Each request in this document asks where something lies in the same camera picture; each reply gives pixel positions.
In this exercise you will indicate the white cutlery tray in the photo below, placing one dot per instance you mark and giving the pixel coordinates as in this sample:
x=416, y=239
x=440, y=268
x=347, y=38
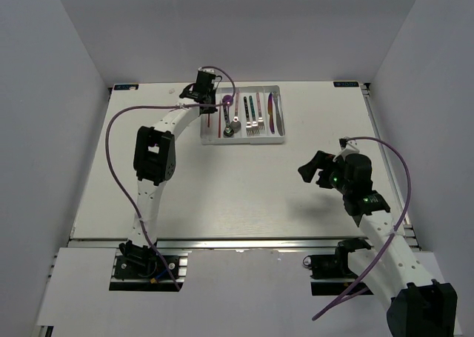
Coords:
x=209, y=135

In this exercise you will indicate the teal handle fork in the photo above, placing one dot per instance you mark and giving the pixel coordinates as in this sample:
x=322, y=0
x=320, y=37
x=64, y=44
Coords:
x=254, y=118

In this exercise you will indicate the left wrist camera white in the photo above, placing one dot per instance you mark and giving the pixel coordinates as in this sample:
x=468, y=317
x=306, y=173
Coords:
x=208, y=69

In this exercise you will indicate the black handle fork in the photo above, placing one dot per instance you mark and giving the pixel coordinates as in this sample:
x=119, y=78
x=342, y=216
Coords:
x=249, y=126

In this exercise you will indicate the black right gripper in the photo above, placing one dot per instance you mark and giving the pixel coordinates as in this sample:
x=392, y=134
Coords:
x=321, y=161

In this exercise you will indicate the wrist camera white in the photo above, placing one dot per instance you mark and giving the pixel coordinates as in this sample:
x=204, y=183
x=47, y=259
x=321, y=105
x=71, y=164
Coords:
x=208, y=69
x=347, y=148

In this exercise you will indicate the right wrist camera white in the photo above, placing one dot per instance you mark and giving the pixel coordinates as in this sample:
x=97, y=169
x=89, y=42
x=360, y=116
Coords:
x=347, y=148

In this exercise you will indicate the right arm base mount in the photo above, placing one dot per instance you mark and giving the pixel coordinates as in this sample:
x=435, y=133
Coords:
x=328, y=266

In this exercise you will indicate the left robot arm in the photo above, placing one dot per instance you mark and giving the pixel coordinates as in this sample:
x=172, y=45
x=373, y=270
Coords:
x=154, y=162

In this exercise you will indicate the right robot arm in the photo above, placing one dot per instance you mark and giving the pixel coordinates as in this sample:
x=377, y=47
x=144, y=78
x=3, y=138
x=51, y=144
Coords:
x=416, y=304

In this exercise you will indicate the black handle spoon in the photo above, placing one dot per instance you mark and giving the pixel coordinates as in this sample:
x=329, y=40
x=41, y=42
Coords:
x=228, y=131

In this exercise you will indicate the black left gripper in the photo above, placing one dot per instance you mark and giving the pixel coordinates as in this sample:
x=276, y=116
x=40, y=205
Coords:
x=212, y=109

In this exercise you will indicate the pink handle spoon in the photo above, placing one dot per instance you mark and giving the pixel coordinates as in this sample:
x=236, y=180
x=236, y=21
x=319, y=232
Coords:
x=235, y=124

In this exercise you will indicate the pink handle fork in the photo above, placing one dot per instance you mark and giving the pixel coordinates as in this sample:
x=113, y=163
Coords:
x=261, y=124

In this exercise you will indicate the iridescent rainbow knife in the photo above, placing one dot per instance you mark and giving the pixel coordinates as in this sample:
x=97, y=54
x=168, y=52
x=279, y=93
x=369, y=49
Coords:
x=271, y=109

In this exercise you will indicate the iridescent purple spoon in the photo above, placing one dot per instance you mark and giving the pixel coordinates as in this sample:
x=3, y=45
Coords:
x=227, y=101

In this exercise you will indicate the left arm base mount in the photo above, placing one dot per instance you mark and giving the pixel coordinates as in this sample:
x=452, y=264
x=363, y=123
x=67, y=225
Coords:
x=140, y=269

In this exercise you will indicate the silver ornate knife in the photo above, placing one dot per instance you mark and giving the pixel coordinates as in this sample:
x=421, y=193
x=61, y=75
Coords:
x=279, y=118

